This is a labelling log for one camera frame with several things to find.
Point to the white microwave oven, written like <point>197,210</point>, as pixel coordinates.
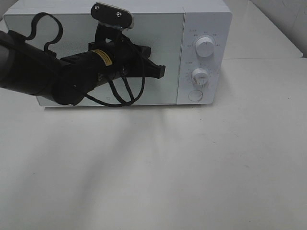
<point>201,17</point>

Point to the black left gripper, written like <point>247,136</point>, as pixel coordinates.
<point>110,53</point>

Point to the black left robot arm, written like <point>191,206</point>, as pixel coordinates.
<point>29,70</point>

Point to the round door release button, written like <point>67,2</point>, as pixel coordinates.
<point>195,95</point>

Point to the white timer knob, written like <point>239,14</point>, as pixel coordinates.
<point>199,76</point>

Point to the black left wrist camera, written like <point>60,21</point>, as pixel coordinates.
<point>112,16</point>

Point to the white microwave door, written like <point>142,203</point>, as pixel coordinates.
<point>161,32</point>

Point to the white upper power knob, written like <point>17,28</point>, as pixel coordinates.
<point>204,46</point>

